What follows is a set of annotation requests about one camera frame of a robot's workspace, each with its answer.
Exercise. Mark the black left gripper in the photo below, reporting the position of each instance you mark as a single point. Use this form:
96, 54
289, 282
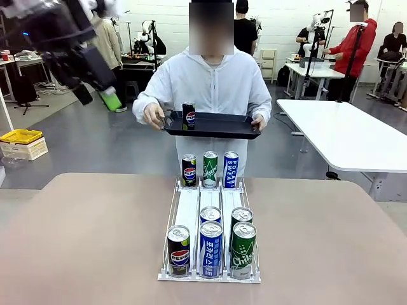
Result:
86, 68

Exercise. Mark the black Pepsi can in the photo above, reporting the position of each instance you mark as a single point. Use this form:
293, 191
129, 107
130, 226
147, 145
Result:
189, 117
178, 251
189, 171

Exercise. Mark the black serving tray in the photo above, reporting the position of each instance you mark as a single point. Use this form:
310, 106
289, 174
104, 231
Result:
219, 125

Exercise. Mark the green Chilsung cider can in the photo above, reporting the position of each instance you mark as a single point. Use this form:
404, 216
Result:
241, 214
210, 170
243, 251

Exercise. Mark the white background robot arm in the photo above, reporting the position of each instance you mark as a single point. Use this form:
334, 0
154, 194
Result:
316, 19
146, 27

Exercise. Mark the person's left forearm white sleeve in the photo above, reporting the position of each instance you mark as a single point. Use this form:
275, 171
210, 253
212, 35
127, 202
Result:
262, 101

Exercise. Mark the person's right forearm white sleeve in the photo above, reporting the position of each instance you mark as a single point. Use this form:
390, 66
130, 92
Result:
143, 101

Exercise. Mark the person in white hoodie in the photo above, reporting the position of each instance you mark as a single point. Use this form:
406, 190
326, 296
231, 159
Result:
216, 82

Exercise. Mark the person in black t-shirt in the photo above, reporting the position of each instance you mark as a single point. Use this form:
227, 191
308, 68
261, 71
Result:
245, 31

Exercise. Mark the person in black beside robot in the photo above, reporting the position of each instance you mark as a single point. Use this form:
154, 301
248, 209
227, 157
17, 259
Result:
303, 35

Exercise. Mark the person in red hoodie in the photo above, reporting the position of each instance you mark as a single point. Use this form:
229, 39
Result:
356, 47

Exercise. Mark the person's right hand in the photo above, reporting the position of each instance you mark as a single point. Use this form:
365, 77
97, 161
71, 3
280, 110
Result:
154, 117

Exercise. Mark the person's left hand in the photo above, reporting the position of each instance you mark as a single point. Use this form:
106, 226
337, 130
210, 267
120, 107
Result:
260, 120

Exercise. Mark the man in beige coat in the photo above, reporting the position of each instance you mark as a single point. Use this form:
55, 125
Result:
109, 47

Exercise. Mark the black tripod with bag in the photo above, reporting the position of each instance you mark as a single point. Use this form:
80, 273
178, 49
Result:
23, 90

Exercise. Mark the cluttered white desk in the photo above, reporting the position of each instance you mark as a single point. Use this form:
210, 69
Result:
28, 60

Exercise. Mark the white plastic crate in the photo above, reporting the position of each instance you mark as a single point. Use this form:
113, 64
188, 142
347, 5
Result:
31, 151

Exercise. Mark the yellow plastic crate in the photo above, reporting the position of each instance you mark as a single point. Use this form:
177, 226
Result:
19, 136

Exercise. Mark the red cup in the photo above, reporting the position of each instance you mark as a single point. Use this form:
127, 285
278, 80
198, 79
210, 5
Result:
4, 57

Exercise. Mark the clear plastic bowl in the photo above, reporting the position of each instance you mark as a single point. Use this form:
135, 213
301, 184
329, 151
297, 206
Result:
14, 162

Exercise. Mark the white can dispenser rack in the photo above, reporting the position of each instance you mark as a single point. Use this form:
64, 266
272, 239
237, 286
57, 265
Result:
187, 206

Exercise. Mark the blue Pocari Sweat can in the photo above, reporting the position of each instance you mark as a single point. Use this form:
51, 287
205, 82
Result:
231, 170
210, 214
210, 251

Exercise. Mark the white drawer cart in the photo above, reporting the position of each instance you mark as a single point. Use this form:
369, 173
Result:
268, 63

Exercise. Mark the black backpack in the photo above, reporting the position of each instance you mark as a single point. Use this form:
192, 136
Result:
283, 76

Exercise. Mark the white storage bin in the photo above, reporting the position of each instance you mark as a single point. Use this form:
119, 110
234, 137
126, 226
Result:
318, 65

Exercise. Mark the small white desk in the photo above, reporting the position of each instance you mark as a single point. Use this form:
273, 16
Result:
321, 73

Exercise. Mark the large white table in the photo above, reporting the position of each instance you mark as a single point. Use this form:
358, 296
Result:
343, 133

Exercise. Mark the black camera stand pole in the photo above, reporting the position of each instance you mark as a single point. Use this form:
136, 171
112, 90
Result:
311, 60
351, 63
155, 57

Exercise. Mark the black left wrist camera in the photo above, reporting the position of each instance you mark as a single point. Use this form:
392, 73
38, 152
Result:
47, 22

